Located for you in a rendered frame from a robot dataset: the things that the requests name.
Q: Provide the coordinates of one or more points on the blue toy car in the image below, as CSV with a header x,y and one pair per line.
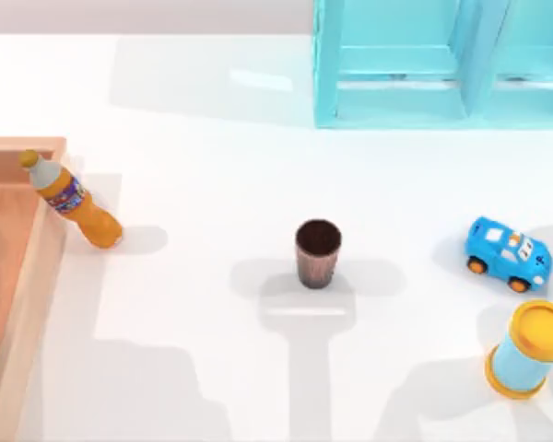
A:
x,y
504,251

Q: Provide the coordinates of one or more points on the blue and yellow can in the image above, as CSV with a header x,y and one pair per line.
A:
x,y
523,357

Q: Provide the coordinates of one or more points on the light blue rack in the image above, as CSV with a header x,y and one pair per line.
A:
x,y
396,64

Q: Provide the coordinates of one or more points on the orange soda bottle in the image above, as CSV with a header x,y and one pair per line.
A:
x,y
80,209

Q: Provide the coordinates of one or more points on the brown cup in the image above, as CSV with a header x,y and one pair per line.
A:
x,y
318,258

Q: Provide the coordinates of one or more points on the shallow salmon-coloured box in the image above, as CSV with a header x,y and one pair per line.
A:
x,y
9,230

